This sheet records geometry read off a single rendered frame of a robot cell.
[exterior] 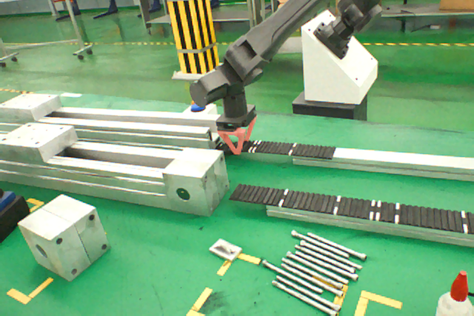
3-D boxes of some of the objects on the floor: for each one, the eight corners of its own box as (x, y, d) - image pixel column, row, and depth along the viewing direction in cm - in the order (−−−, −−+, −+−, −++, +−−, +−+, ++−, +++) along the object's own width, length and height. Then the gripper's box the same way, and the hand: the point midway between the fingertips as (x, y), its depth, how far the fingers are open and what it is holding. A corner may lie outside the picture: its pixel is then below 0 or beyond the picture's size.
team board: (-4, 69, 591) (-65, -70, 500) (17, 60, 634) (-36, -69, 543) (80, 61, 562) (31, -87, 472) (96, 52, 606) (54, -85, 515)
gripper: (237, 99, 80) (246, 160, 87) (253, 83, 88) (261, 140, 96) (209, 98, 83) (220, 158, 90) (227, 82, 91) (236, 138, 98)
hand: (241, 146), depth 92 cm, fingers closed on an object, 5 cm apart
